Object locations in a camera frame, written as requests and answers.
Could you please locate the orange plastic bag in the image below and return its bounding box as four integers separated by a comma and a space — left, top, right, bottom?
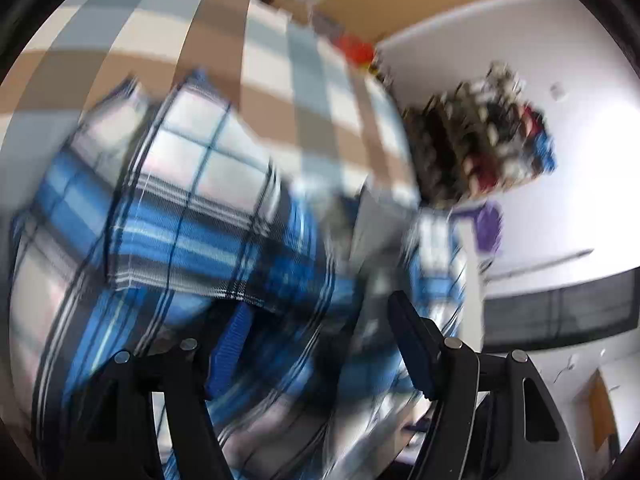
336, 34, 376, 63

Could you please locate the purple cloth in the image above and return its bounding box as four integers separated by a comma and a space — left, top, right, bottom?
472, 202, 503, 253

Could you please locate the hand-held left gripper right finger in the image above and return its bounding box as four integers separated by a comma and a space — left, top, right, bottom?
387, 290, 588, 480

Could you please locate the checkered bed sheet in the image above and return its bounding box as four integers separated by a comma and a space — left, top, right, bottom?
0, 0, 423, 241

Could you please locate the blue plaid shirt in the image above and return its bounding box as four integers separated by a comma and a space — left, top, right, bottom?
10, 67, 471, 480

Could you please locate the wooden shoe rack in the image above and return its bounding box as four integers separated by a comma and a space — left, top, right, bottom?
405, 62, 558, 208

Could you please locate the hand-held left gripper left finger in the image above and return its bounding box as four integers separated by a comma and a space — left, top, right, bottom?
57, 300, 253, 480

